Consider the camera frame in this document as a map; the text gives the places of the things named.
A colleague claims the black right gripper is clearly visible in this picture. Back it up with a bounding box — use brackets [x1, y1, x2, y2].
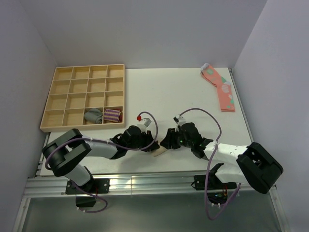
[160, 127, 194, 149]

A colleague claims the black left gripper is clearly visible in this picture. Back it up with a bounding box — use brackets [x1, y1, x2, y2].
[126, 130, 159, 152]

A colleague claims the cream and brown sock pair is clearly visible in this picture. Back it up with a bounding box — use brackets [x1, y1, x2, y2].
[151, 146, 167, 157]

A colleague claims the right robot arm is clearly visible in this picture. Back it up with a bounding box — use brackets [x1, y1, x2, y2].
[160, 122, 283, 194]

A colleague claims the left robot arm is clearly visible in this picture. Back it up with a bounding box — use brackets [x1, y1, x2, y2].
[42, 126, 160, 193]

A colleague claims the purple striped rolled sock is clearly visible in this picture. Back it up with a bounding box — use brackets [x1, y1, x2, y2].
[103, 109, 123, 123]

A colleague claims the grey rolled sock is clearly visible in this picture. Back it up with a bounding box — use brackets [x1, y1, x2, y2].
[84, 108, 103, 124]

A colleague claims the pink patterned sock pair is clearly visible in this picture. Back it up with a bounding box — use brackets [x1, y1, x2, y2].
[200, 63, 235, 112]

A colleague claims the wooden compartment tray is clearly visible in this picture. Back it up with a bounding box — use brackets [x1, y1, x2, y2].
[40, 64, 126, 132]

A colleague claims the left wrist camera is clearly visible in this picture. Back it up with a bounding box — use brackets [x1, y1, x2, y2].
[136, 116, 151, 133]

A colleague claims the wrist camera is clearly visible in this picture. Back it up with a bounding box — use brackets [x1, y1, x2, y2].
[136, 116, 151, 133]
[173, 115, 187, 131]

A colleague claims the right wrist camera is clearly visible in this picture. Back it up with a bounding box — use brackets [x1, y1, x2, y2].
[173, 115, 187, 131]

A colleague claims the aluminium front rail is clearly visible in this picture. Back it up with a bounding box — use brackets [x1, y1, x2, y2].
[23, 169, 277, 198]

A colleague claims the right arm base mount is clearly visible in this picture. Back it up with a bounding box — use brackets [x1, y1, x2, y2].
[191, 175, 237, 206]

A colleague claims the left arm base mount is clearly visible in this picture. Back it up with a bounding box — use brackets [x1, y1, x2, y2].
[65, 178, 110, 213]

